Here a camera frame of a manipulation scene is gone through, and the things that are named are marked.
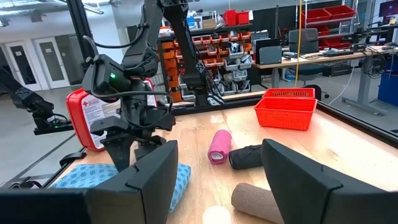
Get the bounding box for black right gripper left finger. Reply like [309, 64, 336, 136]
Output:
[0, 139, 179, 224]

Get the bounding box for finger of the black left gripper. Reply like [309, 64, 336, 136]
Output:
[101, 133, 138, 174]
[135, 136, 168, 162]

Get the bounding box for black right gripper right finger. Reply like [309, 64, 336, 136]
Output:
[260, 138, 398, 224]

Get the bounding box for blue patterned soft pack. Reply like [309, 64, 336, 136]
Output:
[49, 162, 192, 214]

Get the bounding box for tan bandage roll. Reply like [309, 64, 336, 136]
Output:
[231, 182, 285, 224]

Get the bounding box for red plastic basket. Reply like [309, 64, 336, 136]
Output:
[254, 88, 318, 131]

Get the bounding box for blue storage bin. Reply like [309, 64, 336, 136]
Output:
[377, 72, 398, 107]

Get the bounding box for red white first aid kit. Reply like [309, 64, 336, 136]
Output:
[65, 77, 158, 152]

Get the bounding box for pink bandage roll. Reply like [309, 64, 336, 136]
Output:
[207, 129, 233, 165]

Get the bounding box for black bandage roll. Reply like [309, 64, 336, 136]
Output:
[228, 144, 264, 170]

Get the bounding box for white door with window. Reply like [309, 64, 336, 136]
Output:
[2, 40, 43, 92]
[32, 36, 71, 90]

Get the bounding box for shelf with orange parts bins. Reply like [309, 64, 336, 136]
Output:
[158, 23, 254, 102]

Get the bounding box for long wooden desk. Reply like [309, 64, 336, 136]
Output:
[252, 45, 398, 108]

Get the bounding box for red bins on shelf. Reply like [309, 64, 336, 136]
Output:
[223, 9, 251, 27]

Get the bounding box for grey equipment case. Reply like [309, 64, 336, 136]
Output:
[253, 37, 284, 66]

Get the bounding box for grey office chair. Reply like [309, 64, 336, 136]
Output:
[287, 27, 331, 101]

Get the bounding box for metal rack with red bins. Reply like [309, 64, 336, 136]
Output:
[299, 4, 357, 50]

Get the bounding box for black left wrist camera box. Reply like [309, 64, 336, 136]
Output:
[81, 54, 132, 101]

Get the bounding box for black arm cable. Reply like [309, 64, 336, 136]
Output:
[82, 22, 150, 57]

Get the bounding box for black frame post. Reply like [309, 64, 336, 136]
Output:
[66, 0, 98, 71]

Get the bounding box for yellow hanging cable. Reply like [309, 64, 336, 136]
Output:
[294, 0, 303, 88]

